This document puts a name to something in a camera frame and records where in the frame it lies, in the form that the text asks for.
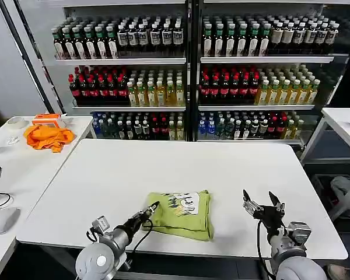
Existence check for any small white side table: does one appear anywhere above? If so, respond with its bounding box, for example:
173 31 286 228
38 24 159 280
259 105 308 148
299 107 350 165

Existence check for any shelf rack with drink bottles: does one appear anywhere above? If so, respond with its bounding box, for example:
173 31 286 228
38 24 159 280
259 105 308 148
51 0 342 144

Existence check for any yellow-green printed shirt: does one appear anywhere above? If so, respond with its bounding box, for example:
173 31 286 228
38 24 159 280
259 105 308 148
142 190 215 242

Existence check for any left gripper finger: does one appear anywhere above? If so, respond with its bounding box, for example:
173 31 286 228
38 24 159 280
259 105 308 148
139 201 160 216
142 205 159 219

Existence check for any black metal frame pole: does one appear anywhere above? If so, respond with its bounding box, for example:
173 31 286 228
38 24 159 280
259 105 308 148
0 0 67 115

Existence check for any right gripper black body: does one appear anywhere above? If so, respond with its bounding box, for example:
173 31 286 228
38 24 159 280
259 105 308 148
253 205 285 233

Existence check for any long white side table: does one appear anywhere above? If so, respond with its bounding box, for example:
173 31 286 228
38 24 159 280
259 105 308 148
0 115 94 280

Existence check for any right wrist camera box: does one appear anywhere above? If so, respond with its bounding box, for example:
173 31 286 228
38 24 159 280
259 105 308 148
285 221 313 247

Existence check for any orange crumpled cloth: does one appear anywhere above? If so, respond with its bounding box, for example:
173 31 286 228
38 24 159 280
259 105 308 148
23 124 77 153

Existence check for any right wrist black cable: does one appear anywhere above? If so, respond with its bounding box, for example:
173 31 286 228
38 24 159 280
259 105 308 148
256 220 277 279

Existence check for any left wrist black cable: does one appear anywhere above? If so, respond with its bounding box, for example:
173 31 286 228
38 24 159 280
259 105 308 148
131 219 176 253

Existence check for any black adapter cable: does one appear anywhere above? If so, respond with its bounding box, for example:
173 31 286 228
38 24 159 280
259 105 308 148
0 179 12 213

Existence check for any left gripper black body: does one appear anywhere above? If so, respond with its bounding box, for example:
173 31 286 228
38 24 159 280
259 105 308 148
122 212 149 236

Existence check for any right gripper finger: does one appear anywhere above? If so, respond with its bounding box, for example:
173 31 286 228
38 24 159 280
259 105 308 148
268 191 286 216
242 189 263 218

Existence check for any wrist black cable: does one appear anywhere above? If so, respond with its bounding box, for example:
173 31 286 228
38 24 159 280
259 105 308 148
131 219 176 253
256 220 277 279

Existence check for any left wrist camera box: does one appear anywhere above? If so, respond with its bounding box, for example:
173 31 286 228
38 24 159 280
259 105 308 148
90 215 110 236

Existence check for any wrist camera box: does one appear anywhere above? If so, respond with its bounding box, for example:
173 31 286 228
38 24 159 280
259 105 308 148
285 221 313 247
90 215 110 236

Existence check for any person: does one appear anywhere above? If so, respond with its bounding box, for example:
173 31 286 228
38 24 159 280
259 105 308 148
327 176 350 280

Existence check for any grey computer mouse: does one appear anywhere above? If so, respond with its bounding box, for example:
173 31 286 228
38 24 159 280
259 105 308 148
0 207 22 235

